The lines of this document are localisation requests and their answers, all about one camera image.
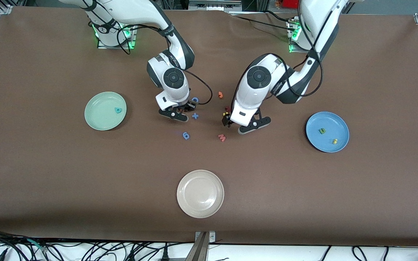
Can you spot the blue foam number 6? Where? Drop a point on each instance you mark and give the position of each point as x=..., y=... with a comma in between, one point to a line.
x=186, y=137

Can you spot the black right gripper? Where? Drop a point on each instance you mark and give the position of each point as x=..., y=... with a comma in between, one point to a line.
x=187, y=107

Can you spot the pink foam letter M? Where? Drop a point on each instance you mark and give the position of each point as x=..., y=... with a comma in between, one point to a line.
x=222, y=137

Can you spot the small metal bracket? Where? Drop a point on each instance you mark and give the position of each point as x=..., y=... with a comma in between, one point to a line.
x=212, y=236

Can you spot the cream white round plate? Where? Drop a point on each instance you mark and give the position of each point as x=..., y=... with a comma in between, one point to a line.
x=200, y=194

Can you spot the red box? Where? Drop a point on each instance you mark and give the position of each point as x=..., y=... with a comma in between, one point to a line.
x=290, y=3

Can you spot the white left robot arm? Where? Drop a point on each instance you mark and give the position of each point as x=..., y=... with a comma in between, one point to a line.
x=258, y=78

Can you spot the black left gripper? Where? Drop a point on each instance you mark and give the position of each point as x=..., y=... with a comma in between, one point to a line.
x=226, y=120

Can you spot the grey metal beam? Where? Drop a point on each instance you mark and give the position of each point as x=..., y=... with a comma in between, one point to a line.
x=199, y=250

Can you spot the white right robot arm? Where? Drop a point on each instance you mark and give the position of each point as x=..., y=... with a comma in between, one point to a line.
x=174, y=78

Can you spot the grey metal device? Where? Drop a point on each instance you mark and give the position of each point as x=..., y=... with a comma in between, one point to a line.
x=214, y=4

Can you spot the pale green round plate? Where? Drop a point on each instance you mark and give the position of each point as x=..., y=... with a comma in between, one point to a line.
x=102, y=112

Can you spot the blue foam letter D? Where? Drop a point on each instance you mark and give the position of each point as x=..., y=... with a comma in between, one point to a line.
x=195, y=98

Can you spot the teal foam letter b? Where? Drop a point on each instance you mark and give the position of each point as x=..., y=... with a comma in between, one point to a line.
x=118, y=111

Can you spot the brown table cover sheet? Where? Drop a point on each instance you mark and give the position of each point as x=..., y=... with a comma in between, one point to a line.
x=85, y=181

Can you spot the blue round plate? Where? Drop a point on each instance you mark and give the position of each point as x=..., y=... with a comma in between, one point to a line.
x=327, y=123

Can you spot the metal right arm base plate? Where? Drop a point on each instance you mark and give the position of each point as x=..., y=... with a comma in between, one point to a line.
x=116, y=46

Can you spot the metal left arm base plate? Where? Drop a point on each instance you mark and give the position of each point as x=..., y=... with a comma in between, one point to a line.
x=296, y=50

